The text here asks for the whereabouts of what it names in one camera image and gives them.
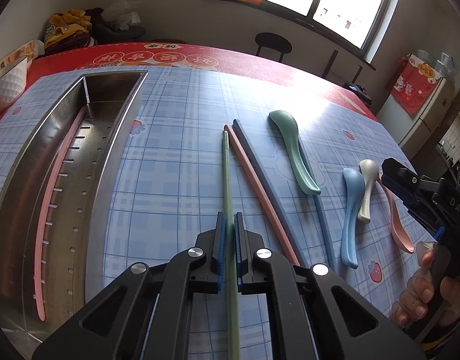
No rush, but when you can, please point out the white dimpled bowl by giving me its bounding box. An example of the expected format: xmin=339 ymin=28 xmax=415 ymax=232
xmin=0 ymin=56 xmax=28 ymax=112

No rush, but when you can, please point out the pink chopstick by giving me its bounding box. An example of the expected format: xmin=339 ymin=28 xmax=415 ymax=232
xmin=223 ymin=124 xmax=299 ymax=266
xmin=34 ymin=106 xmax=88 ymax=323

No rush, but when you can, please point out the green spoon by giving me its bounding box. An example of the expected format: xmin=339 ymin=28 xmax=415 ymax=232
xmin=268 ymin=110 xmax=321 ymax=195

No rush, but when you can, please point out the green chopstick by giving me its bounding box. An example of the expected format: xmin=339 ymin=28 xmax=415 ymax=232
xmin=223 ymin=129 xmax=241 ymax=359

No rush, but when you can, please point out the clear plastic bag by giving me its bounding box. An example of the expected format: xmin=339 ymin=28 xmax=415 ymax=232
xmin=101 ymin=0 xmax=141 ymax=31

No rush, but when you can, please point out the red tablecloth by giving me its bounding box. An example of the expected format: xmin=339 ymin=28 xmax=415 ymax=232
xmin=0 ymin=41 xmax=379 ymax=136

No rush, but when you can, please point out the blue plaid table mat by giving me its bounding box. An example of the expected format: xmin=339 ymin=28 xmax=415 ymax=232
xmin=0 ymin=65 xmax=438 ymax=357

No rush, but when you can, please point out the blue spoon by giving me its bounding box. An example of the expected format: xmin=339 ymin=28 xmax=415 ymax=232
xmin=341 ymin=168 xmax=365 ymax=269

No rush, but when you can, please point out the black round-back chair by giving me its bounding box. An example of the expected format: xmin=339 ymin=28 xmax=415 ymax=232
xmin=254 ymin=33 xmax=293 ymax=63

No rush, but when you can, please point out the black appliance near wall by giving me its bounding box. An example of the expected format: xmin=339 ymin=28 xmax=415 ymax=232
xmin=343 ymin=82 xmax=372 ymax=108

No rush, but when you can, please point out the white refrigerator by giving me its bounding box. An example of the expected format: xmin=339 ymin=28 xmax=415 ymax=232
xmin=376 ymin=53 xmax=460 ymax=159

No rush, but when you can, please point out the printed snack package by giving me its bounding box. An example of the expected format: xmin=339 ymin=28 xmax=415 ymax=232
xmin=0 ymin=39 xmax=45 ymax=71

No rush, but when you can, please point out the red cloth on refrigerator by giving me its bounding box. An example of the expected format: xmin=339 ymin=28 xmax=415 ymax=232
xmin=390 ymin=54 xmax=443 ymax=116

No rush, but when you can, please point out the stainless steel utensil tray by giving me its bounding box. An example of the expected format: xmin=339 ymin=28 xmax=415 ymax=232
xmin=0 ymin=71 xmax=148 ymax=347

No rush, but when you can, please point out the blue-grey chopstick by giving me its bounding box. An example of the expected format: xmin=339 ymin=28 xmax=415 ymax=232
xmin=232 ymin=119 xmax=309 ymax=267

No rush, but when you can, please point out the yellow snack bag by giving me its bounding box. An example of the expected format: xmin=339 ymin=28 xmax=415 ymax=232
xmin=44 ymin=9 xmax=92 ymax=49

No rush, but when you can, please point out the white spoon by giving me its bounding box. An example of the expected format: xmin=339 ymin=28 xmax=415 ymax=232
xmin=358 ymin=159 xmax=379 ymax=224

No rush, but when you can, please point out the right hand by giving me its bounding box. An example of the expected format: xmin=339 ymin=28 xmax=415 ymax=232
xmin=390 ymin=242 xmax=460 ymax=327

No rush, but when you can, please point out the pink spoon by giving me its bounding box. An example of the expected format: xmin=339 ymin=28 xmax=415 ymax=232
xmin=377 ymin=175 xmax=415 ymax=254

